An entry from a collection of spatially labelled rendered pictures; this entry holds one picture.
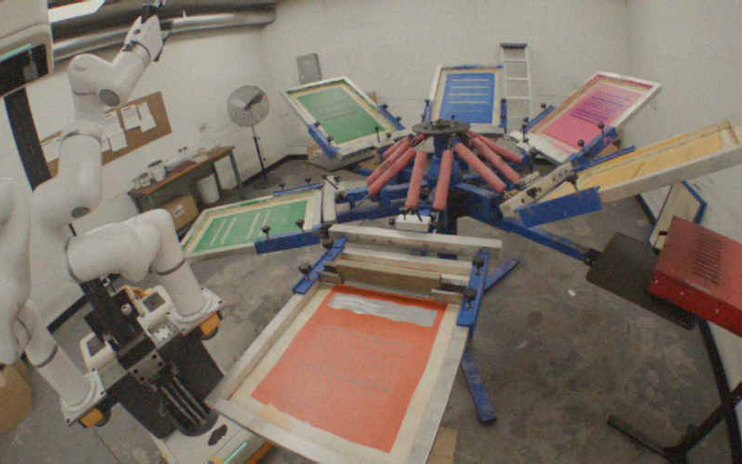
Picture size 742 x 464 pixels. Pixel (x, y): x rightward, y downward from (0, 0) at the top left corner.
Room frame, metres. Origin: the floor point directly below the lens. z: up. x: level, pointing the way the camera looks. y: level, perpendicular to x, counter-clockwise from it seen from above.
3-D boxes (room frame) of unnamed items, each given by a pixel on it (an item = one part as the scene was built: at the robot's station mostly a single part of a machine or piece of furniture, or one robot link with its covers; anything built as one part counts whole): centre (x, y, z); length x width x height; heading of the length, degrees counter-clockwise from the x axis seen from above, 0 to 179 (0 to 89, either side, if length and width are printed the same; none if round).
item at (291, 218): (1.56, 0.48, 1.05); 1.08 x 0.61 x 0.23; 92
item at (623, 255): (1.02, -0.78, 0.91); 1.34 x 0.40 x 0.08; 32
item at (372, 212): (1.57, 0.19, 0.90); 1.24 x 0.06 x 0.06; 92
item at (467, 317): (0.74, -0.28, 0.98); 0.30 x 0.05 x 0.07; 152
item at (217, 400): (0.66, 0.07, 0.97); 0.79 x 0.58 x 0.04; 152
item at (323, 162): (2.16, -0.07, 0.91); 1.34 x 0.40 x 0.08; 32
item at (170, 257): (0.68, 0.56, 1.37); 0.13 x 0.10 x 0.16; 108
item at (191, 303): (0.69, 0.56, 1.21); 0.16 x 0.13 x 0.15; 50
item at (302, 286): (1.00, 0.21, 0.98); 0.30 x 0.05 x 0.07; 152
